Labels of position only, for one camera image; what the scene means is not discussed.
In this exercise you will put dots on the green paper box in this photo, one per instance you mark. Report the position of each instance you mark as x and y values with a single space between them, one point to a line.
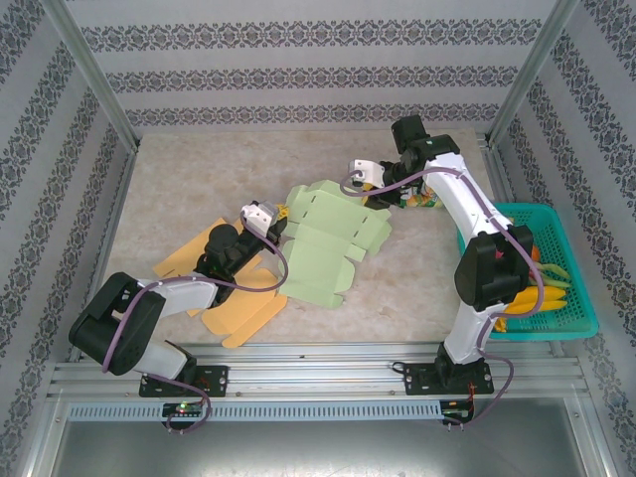
323 238

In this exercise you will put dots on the orange paper box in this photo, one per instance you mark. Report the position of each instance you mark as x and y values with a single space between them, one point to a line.
238 318

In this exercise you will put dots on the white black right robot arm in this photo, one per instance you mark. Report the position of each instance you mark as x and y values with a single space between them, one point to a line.
467 199

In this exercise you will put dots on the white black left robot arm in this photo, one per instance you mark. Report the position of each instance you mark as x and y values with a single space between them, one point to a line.
189 293

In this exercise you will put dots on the yellow green candy packet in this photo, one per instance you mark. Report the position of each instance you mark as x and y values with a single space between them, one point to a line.
428 201

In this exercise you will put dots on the teal plastic basket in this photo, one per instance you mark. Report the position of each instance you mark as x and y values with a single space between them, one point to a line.
546 218

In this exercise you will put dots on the small circuit board green light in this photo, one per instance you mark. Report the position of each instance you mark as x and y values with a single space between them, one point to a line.
181 409

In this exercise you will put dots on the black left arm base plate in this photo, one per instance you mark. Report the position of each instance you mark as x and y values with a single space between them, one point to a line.
218 377

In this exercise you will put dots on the aluminium mounting rail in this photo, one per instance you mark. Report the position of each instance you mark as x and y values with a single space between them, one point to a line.
308 372

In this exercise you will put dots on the aluminium frame post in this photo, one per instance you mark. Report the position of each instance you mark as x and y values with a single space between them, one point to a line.
89 69
531 69

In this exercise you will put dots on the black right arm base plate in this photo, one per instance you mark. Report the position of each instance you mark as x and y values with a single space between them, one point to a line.
412 380

